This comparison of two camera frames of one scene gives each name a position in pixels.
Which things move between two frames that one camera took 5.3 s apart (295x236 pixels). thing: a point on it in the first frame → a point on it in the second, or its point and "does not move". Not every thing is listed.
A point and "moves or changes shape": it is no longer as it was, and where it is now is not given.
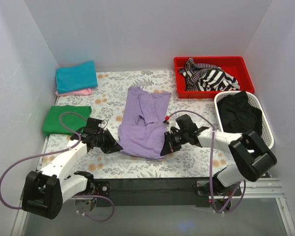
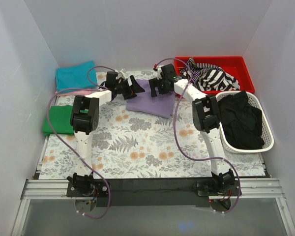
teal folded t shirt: (76, 77) does not move
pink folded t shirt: (81, 92) does not move
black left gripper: (107, 141) → (129, 89)
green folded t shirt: (51, 124) does not move
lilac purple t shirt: (142, 133) moves or changes shape
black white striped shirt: (206, 77) does not move
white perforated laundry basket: (267, 134) does not move
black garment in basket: (238, 116) does not move
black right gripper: (170, 141) → (157, 85)
